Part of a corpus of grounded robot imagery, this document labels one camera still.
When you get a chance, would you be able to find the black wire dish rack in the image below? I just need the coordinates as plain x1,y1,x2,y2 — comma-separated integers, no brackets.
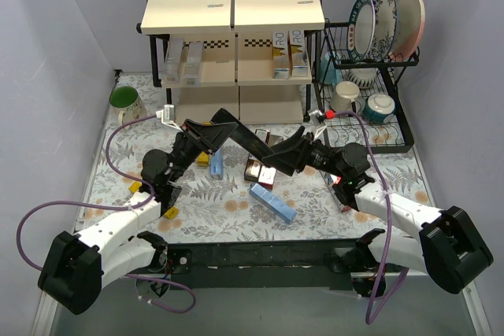
305,21,420,154

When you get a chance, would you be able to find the silver striped toothpaste box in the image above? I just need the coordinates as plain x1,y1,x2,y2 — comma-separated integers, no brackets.
164,37,184,83

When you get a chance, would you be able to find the yellow toothpaste box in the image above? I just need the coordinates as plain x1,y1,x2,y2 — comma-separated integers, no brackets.
196,152,211,168

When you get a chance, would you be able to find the dark grey toothpaste box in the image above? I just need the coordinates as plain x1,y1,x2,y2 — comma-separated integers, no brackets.
210,108,273,161

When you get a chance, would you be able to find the silver white toothpaste box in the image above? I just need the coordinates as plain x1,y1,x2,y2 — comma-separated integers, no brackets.
183,42,204,87

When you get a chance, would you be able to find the teal rimmed plate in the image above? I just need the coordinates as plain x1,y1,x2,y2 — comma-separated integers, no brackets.
346,0,376,62

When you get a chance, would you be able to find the purple cable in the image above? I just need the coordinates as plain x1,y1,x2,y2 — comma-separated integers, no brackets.
330,110,410,325
16,113,197,314

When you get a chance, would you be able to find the white bowl blue pattern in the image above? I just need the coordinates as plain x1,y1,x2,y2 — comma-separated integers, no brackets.
348,68,377,89

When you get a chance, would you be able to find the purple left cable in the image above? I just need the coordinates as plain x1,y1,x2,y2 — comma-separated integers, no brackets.
16,113,197,314

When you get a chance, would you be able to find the blue floral plate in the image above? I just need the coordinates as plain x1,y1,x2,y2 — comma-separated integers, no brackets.
369,0,397,61

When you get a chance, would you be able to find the pink beige plate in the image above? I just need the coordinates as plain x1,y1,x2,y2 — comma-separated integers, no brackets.
390,0,426,61

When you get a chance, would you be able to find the silver RO toothpaste box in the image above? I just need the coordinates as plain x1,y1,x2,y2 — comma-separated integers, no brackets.
289,30,309,77

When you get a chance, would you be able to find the beige three-tier shelf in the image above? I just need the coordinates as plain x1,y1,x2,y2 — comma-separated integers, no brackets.
137,0,325,124

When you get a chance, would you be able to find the light blue mug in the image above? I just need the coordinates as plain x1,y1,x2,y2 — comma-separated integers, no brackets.
321,52,342,87

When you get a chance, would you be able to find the cream mug black handle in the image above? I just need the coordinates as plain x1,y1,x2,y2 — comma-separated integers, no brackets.
330,81,360,112

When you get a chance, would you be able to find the small yellow box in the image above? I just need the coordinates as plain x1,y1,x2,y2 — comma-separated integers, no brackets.
128,182,179,220

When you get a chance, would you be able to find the orange RO toothpaste box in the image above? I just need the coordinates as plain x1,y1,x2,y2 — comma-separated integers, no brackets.
272,31,291,79

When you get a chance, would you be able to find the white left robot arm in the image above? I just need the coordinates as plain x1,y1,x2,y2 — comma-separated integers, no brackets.
38,120,238,315

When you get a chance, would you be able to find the light blue toothpaste box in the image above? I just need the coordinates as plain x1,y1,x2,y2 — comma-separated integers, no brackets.
209,150,224,179

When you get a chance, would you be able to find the black gold toothpaste box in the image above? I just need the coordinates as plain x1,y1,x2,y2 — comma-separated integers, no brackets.
243,129,270,183

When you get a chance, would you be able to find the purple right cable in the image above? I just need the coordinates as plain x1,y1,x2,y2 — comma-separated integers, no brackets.
330,110,410,325

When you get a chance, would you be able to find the green floral mug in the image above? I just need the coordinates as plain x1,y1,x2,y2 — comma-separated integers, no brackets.
109,86,147,126

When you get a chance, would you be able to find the brown red toothpaste box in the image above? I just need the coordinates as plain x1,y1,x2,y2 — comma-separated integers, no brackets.
258,134,284,190

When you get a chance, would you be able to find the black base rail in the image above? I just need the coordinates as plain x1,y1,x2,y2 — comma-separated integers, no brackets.
45,233,472,290

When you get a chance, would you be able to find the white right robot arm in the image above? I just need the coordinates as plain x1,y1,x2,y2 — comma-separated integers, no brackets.
260,127,494,294

